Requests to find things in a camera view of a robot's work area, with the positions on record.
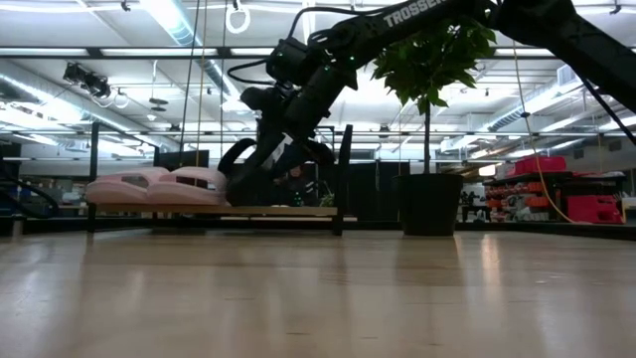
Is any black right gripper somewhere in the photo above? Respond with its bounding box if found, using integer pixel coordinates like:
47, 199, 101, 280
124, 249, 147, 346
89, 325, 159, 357
240, 67, 359, 176

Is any black foam slide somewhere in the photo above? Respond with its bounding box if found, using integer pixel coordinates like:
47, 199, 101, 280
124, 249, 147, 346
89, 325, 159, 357
217, 137, 282, 208

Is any pink foam slide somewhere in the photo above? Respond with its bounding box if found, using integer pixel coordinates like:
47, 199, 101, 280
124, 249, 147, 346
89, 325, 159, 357
84, 166, 173, 206
147, 165, 230, 207

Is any black panel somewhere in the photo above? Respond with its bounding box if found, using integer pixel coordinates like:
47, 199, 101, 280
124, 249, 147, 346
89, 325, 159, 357
347, 159, 411, 223

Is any black monitor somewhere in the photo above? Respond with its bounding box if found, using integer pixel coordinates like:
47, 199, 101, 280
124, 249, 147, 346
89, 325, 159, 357
153, 148, 211, 171

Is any black plant pot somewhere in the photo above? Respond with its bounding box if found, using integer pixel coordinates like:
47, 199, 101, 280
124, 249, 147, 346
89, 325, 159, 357
395, 172, 466, 238

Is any green leafy plant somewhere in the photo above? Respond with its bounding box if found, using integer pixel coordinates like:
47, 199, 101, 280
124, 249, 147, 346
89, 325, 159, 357
370, 17, 498, 175

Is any black overhead rig beam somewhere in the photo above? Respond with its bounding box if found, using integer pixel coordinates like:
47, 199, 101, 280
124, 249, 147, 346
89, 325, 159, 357
0, 46, 636, 61

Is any black ceiling-hung device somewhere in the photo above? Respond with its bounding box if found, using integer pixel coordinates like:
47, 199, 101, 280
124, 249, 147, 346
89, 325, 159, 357
62, 62, 113, 99

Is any red bins storage rack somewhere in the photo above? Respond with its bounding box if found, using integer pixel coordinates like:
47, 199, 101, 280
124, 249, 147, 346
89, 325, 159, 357
484, 155, 628, 226

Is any wooden shelf with black frame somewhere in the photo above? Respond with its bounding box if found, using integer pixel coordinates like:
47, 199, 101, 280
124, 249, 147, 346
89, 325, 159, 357
86, 122, 355, 238

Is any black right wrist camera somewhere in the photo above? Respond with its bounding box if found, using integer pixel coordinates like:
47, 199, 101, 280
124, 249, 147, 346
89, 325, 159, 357
265, 37, 324, 87

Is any black hanging cable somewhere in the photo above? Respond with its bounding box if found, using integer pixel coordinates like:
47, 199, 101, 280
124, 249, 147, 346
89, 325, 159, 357
179, 0, 201, 168

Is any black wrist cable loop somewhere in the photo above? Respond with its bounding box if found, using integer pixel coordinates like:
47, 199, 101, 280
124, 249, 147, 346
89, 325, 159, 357
226, 4, 379, 86

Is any white hanging ring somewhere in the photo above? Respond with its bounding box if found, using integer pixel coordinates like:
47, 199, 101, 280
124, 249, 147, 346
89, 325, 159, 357
225, 0, 252, 36

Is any silver ceiling air duct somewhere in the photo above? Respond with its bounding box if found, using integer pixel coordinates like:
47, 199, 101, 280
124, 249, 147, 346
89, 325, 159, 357
141, 0, 239, 100

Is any black aluminium table frame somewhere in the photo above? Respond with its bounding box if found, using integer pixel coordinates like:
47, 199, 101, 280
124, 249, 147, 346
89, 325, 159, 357
0, 216, 636, 243

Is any yellow hanging cable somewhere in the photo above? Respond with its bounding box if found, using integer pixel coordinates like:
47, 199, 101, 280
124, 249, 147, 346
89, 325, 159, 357
511, 44, 573, 225

